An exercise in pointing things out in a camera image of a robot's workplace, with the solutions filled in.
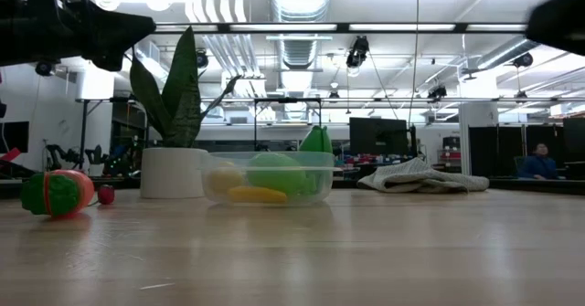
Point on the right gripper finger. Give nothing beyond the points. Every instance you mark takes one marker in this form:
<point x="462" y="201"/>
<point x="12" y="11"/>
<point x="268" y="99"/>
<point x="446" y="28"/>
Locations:
<point x="562" y="23"/>

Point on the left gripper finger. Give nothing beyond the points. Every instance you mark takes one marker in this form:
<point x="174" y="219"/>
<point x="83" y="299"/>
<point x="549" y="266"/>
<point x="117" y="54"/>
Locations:
<point x="119" y="29"/>
<point x="109" y="62"/>

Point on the small round red toy fruit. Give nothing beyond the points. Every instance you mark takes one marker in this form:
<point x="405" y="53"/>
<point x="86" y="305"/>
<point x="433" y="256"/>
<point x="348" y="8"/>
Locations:
<point x="106" y="194"/>

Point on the green and orange toy vegetable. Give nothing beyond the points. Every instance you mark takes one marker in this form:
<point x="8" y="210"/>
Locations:
<point x="59" y="196"/>

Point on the yellow toy lemon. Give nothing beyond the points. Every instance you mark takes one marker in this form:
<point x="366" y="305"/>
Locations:
<point x="225" y="180"/>

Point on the yellow toy banana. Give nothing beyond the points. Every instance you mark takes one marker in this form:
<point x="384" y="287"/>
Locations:
<point x="256" y="195"/>

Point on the large green toy fruit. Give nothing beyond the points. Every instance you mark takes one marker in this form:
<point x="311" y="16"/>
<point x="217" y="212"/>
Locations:
<point x="276" y="173"/>

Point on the grey-white waffle towel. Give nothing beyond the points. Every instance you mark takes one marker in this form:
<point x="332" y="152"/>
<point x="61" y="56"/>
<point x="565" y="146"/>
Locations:
<point x="420" y="176"/>

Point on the green toy bell pepper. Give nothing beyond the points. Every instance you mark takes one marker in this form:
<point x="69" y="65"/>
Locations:
<point x="315" y="141"/>

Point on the black background robot arm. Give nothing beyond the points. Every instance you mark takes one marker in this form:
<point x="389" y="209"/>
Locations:
<point x="59" y="153"/>

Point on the clear plastic tupperware container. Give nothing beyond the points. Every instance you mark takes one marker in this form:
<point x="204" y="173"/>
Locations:
<point x="215" y="157"/>

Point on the black round ceiling fixture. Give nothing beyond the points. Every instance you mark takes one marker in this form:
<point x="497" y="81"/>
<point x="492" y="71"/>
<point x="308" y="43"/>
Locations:
<point x="44" y="68"/>
<point x="523" y="60"/>
<point x="202" y="59"/>

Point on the dark shelving rack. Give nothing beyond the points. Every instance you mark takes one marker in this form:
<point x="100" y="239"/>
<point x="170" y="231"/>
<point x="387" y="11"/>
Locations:
<point x="130" y="137"/>

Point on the green snake plant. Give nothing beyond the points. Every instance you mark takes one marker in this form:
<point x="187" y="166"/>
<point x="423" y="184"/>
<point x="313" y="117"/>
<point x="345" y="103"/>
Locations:
<point x="183" y="105"/>

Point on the white plant pot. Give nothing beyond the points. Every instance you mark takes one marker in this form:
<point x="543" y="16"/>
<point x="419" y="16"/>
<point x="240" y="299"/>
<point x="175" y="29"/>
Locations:
<point x="171" y="173"/>

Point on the red strip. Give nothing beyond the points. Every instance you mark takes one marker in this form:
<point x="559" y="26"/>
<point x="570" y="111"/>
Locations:
<point x="10" y="155"/>

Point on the white column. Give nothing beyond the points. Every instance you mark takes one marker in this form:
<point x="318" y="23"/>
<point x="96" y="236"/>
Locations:
<point x="477" y="137"/>

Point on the person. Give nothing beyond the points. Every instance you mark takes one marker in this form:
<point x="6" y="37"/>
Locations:
<point x="539" y="166"/>

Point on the small shelf with red bins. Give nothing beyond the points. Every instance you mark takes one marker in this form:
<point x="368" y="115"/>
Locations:
<point x="450" y="153"/>

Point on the large black monitor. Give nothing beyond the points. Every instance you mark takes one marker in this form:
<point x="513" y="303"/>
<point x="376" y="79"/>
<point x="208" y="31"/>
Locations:
<point x="377" y="137"/>

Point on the cluttered far workbench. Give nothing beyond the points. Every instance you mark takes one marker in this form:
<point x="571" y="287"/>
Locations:
<point x="356" y="162"/>

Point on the black wall screen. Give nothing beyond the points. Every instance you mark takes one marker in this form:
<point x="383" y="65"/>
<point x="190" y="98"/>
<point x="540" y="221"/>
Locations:
<point x="13" y="137"/>

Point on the black partition wall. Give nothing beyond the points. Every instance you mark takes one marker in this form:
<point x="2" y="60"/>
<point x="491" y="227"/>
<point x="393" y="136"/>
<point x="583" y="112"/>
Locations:
<point x="496" y="150"/>

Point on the silver ceiling air duct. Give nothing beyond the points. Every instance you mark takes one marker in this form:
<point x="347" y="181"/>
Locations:
<point x="299" y="0"/>

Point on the black overhead camera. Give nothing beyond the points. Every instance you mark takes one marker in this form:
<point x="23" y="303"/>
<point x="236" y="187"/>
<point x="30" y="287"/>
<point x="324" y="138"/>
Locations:
<point x="358" y="50"/>

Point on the black overhead frame bar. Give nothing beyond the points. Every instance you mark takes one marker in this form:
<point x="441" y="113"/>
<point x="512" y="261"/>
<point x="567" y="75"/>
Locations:
<point x="343" y="27"/>

